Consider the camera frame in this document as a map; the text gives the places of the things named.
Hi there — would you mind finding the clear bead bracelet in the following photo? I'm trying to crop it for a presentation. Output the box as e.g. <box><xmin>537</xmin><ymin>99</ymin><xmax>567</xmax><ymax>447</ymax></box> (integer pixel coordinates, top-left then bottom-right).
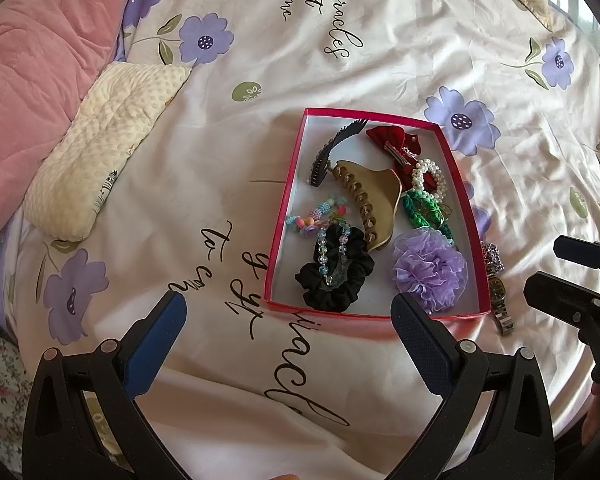
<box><xmin>313</xmin><ymin>217</ymin><xmax>354</xmax><ymax>291</ymax></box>

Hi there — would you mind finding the green crochet hair tie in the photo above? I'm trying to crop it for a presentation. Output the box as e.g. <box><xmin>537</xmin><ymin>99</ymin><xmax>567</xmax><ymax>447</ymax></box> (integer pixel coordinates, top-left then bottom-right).
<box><xmin>401</xmin><ymin>188</ymin><xmax>455</xmax><ymax>246</ymax></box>

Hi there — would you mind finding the floral white bedsheet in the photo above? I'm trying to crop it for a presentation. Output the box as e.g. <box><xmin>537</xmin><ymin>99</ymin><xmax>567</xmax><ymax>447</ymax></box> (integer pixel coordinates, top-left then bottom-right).
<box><xmin>5</xmin><ymin>0</ymin><xmax>600</xmax><ymax>480</ymax></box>

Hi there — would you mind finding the black hair comb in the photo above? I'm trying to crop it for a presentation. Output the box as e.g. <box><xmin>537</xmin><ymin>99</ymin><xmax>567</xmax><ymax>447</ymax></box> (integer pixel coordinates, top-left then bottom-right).
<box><xmin>307</xmin><ymin>118</ymin><xmax>370</xmax><ymax>187</ymax></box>

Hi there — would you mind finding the red bow hair clip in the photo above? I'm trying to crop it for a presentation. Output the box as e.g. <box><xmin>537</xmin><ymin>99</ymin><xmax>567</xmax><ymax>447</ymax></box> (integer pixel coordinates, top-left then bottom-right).
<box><xmin>365</xmin><ymin>126</ymin><xmax>424</xmax><ymax>194</ymax></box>

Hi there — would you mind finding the black scrunchie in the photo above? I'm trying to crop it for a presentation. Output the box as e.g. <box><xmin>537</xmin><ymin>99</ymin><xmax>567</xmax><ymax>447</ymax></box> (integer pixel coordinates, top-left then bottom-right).
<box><xmin>293</xmin><ymin>223</ymin><xmax>376</xmax><ymax>310</ymax></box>

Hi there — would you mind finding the colourful bead bracelet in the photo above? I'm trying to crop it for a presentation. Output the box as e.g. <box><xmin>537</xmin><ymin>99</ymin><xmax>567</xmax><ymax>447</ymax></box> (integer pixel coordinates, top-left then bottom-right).
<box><xmin>285</xmin><ymin>197</ymin><xmax>349</xmax><ymax>239</ymax></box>

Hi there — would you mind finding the pearl hair ornament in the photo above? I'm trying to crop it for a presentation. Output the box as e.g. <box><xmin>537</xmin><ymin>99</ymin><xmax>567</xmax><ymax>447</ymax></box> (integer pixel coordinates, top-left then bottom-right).
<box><xmin>412</xmin><ymin>158</ymin><xmax>449</xmax><ymax>201</ymax></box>

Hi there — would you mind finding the metal wristwatch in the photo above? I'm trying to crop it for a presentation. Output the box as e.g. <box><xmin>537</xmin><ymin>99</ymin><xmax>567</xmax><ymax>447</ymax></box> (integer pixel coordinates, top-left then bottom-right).
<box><xmin>481</xmin><ymin>240</ymin><xmax>516</xmax><ymax>337</ymax></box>

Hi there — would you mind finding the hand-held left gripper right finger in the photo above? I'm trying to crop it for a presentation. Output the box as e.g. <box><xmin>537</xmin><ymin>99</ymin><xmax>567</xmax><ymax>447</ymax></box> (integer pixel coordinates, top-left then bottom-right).
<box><xmin>385</xmin><ymin>292</ymin><xmax>556</xmax><ymax>480</ymax></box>

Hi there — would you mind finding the pink quilt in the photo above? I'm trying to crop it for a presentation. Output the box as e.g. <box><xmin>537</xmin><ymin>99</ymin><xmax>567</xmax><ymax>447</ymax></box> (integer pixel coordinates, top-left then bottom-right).
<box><xmin>0</xmin><ymin>0</ymin><xmax>169</xmax><ymax>227</ymax></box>

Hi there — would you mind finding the person's right hand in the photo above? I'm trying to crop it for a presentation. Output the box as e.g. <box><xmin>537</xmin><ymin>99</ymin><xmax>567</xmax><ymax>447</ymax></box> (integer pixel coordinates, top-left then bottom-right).
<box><xmin>582</xmin><ymin>380</ymin><xmax>600</xmax><ymax>444</ymax></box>

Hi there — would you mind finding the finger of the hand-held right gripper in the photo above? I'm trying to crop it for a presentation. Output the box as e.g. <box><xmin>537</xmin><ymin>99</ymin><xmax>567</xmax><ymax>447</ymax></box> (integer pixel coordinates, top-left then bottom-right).
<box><xmin>523</xmin><ymin>270</ymin><xmax>600</xmax><ymax>333</ymax></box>
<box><xmin>553</xmin><ymin>234</ymin><xmax>600</xmax><ymax>271</ymax></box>

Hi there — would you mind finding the purple organza scrunchie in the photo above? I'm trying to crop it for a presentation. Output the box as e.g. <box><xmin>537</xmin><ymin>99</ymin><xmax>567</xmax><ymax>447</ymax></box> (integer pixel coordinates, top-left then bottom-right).
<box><xmin>391</xmin><ymin>227</ymin><xmax>469</xmax><ymax>311</ymax></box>

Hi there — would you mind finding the cream dotted pillow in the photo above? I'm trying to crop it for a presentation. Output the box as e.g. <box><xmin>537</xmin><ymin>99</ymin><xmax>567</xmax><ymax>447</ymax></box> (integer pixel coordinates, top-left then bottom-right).
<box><xmin>23</xmin><ymin>62</ymin><xmax>194</xmax><ymax>241</ymax></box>

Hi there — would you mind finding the tan hair claw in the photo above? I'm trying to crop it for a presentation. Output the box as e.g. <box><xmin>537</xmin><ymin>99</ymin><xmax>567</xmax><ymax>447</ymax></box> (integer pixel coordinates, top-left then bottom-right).
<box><xmin>329</xmin><ymin>158</ymin><xmax>405</xmax><ymax>252</ymax></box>

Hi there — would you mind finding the red cardboard box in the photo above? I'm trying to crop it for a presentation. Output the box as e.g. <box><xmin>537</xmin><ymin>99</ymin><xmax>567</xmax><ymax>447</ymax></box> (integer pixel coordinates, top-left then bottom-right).
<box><xmin>263</xmin><ymin>107</ymin><xmax>492</xmax><ymax>321</ymax></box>

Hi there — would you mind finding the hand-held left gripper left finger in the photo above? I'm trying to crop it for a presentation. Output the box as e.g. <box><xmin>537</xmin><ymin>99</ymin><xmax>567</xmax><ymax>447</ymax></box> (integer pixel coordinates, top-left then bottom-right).
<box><xmin>22</xmin><ymin>289</ymin><xmax>189</xmax><ymax>480</ymax></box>

